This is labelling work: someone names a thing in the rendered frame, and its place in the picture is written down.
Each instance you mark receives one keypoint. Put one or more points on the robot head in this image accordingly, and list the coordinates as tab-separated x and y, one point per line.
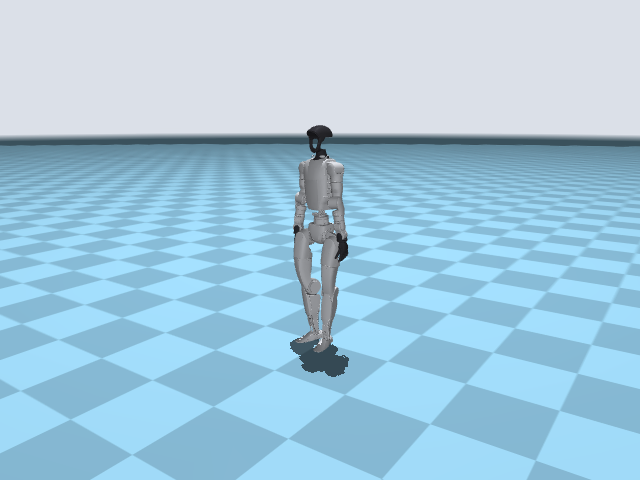
318	132

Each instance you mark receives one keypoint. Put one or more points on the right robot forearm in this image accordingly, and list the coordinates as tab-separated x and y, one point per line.
299	215

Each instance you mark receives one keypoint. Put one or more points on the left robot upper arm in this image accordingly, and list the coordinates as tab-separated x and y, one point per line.
335	170

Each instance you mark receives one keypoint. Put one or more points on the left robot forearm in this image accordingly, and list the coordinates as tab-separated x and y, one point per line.
339	222

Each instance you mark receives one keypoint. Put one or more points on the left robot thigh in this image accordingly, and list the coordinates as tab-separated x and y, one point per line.
329	265

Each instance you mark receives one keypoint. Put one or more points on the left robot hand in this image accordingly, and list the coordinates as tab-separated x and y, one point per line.
342	248

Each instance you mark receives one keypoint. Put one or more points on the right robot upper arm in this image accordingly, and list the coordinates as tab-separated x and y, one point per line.
300	196

